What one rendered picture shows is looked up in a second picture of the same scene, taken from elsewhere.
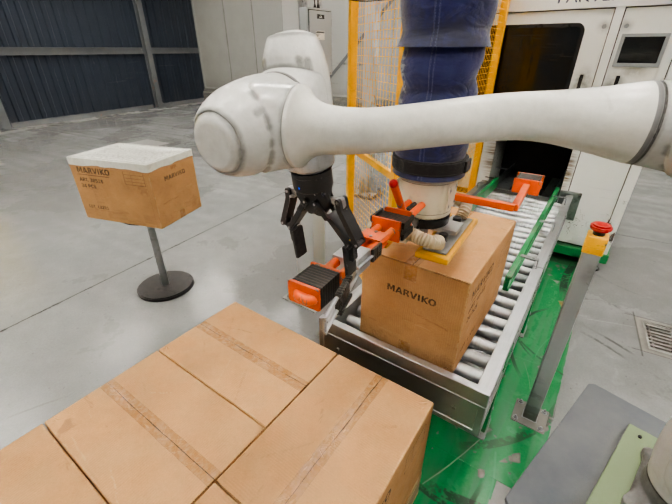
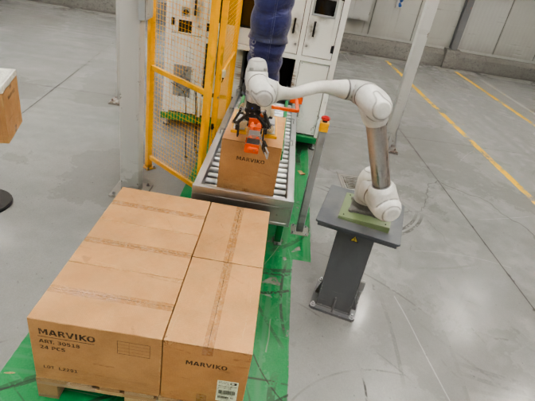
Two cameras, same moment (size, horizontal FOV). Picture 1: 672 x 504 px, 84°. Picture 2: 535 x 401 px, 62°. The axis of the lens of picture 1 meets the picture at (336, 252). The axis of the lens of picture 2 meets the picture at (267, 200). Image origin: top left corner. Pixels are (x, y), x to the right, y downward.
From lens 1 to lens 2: 174 cm
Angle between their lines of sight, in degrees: 32
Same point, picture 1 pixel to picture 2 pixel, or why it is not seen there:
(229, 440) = (185, 243)
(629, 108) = (344, 87)
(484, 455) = (283, 251)
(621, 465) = (346, 203)
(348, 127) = (290, 93)
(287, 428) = (209, 233)
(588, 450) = (336, 203)
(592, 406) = (334, 191)
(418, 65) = (262, 49)
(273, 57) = (257, 68)
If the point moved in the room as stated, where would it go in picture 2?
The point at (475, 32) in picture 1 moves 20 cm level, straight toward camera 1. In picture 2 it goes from (284, 38) to (294, 47)
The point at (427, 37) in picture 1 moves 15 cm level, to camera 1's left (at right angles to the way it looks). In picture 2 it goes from (267, 39) to (244, 38)
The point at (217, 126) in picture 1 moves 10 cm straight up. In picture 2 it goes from (268, 95) to (271, 72)
